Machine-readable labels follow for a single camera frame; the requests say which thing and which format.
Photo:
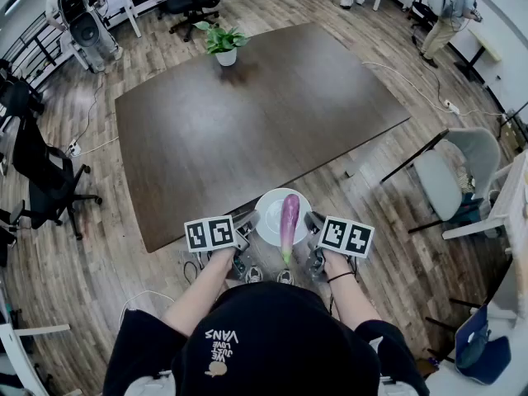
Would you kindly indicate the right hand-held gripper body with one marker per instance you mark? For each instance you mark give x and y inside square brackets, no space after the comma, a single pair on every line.
[346,237]

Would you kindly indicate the person's black printed t-shirt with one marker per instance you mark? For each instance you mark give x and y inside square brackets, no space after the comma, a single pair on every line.
[268,324]

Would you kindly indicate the person's right grey sneaker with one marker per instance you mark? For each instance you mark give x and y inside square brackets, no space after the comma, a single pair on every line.
[285,276]

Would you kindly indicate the person's right forearm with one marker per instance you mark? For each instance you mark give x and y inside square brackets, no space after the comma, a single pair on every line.
[350,299]

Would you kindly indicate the yellow-topped desk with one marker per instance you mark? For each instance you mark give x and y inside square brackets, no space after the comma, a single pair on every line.
[486,43]

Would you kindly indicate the white power strip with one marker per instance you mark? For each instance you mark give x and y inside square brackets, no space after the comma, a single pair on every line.
[451,105]
[75,147]

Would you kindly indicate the person's grey sneaker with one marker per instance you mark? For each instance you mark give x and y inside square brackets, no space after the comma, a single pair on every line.
[285,276]
[254,274]

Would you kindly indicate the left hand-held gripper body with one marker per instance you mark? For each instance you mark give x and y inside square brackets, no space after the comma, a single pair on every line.
[210,233]

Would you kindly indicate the white furniture frame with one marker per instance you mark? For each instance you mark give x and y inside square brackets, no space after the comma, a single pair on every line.
[16,357]

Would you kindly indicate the green potted plant white pot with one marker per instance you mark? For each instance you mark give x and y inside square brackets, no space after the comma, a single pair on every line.
[226,56]

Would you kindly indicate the grey shell chair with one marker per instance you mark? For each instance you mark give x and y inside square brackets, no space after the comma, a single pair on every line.
[437,184]

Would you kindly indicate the black metal railing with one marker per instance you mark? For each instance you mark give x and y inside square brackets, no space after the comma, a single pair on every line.
[29,43]

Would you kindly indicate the black office chair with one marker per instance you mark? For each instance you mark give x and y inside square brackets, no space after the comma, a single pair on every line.
[16,97]
[194,2]
[45,171]
[422,12]

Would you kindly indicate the person's left grey sneaker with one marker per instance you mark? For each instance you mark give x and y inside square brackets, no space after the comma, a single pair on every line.
[254,274]

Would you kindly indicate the person's left forearm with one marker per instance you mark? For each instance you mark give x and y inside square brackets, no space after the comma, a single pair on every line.
[194,299]

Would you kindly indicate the white shelf unit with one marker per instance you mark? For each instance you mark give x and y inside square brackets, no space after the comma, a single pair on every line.
[511,204]

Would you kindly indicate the purple eggplant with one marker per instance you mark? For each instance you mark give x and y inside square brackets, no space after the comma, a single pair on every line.
[290,217]

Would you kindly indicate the grey oval carried device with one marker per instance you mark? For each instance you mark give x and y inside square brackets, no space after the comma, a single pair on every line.
[86,33]

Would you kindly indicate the white round plate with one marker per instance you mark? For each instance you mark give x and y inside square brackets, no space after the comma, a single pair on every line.
[268,217]

